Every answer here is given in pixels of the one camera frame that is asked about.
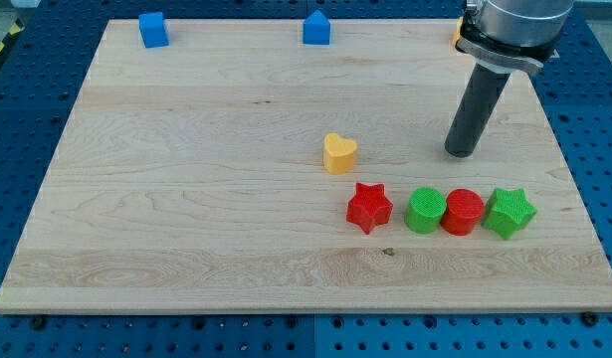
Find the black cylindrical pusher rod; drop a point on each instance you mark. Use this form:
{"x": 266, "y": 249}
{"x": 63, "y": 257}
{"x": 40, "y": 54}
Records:
{"x": 478, "y": 102}

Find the green star block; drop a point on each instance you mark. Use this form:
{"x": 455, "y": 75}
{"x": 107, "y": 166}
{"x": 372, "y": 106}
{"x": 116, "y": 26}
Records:
{"x": 507, "y": 212}

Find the blue cube block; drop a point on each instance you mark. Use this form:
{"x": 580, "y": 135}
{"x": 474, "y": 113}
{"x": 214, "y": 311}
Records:
{"x": 153, "y": 30}

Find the blue pentagon block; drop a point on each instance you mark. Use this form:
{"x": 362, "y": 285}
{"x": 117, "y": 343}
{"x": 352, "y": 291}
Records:
{"x": 316, "y": 29}

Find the yellow block behind arm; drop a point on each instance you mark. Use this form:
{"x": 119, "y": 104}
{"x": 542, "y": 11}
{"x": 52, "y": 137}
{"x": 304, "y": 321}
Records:
{"x": 457, "y": 33}

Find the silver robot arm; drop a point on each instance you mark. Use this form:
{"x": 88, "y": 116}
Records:
{"x": 503, "y": 36}

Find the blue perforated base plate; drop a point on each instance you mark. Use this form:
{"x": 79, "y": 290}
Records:
{"x": 41, "y": 72}

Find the yellow heart block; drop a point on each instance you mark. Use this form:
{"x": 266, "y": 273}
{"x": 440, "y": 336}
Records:
{"x": 339, "y": 153}

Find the red star block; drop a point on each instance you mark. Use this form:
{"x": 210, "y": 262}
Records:
{"x": 369, "y": 207}

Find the green circle block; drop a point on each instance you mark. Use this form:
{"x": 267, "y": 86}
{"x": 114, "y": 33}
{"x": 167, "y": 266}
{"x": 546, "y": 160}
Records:
{"x": 425, "y": 210}

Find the wooden board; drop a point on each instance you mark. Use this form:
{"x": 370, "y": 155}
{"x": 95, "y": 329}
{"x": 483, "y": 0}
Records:
{"x": 189, "y": 179}

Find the red circle block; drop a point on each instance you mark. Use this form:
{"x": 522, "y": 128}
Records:
{"x": 464, "y": 210}

